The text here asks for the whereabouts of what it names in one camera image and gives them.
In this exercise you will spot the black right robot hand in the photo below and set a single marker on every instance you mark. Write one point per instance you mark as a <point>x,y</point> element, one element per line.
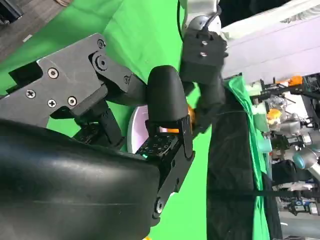
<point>75,180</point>

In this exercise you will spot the black backdrop cloth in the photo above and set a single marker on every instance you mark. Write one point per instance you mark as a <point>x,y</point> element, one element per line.
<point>230,162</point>

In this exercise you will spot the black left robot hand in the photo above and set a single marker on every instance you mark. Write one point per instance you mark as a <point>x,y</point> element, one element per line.
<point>212,97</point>

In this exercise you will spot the orange and white bread roll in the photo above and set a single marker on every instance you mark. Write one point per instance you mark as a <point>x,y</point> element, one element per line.
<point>192,115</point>

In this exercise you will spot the green table cloth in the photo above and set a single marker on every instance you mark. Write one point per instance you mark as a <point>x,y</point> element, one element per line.
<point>155,37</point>

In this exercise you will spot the lilac plate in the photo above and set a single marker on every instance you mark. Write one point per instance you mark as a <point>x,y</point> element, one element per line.
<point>136,125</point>

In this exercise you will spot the orange workshop device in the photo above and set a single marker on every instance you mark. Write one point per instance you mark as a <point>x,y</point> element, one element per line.
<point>296,81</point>

